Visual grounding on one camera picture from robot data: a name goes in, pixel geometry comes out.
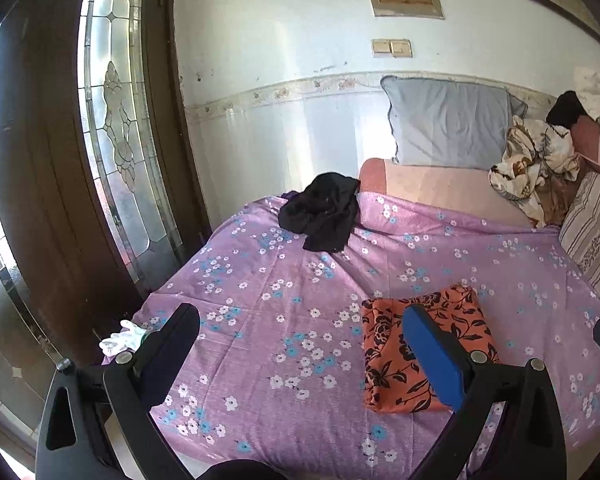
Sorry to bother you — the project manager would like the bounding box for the orange black floral garment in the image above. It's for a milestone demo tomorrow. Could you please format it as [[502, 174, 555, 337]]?
[[362, 284, 500, 413]]

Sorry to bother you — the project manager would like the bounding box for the white crumpled cloth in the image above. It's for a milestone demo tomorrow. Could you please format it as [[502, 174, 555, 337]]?
[[98, 320, 150, 358]]

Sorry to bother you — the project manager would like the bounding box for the striped floral pillow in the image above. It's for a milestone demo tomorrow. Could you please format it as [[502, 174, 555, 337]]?
[[559, 171, 600, 298]]

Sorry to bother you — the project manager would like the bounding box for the purple floral bed sheet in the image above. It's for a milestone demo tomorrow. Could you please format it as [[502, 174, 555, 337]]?
[[133, 192, 600, 479]]

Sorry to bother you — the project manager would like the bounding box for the pink checkered mattress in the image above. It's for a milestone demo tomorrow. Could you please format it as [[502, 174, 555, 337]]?
[[358, 158, 531, 228]]

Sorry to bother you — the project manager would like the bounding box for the cream brown floral blanket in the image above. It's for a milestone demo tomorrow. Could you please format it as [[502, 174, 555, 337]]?
[[489, 116, 580, 229]]

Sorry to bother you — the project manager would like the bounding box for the pink maroon pillow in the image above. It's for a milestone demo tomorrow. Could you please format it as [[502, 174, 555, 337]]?
[[570, 116, 600, 174]]

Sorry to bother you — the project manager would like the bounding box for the brown wooden door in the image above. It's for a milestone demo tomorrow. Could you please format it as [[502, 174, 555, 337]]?
[[0, 0, 210, 364]]

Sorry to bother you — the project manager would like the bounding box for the black crumpled garment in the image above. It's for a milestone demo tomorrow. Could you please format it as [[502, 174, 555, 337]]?
[[278, 172, 361, 254]]

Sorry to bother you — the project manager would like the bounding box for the black cloth near headboard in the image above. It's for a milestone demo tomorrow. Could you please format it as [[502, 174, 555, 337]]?
[[546, 90, 588, 130]]

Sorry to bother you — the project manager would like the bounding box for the white cloth on headboard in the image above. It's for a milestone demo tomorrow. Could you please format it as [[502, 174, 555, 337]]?
[[573, 67, 600, 119]]

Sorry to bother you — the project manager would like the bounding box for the grey pillow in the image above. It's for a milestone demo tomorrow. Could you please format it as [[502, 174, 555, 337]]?
[[380, 76, 528, 170]]

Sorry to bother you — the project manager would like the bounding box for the leaded glass door panel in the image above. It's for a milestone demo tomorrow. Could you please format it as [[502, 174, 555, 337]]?
[[78, 0, 182, 295]]

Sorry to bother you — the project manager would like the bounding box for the beige wall light switch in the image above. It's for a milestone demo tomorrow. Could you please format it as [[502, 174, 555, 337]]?
[[372, 39, 413, 58]]

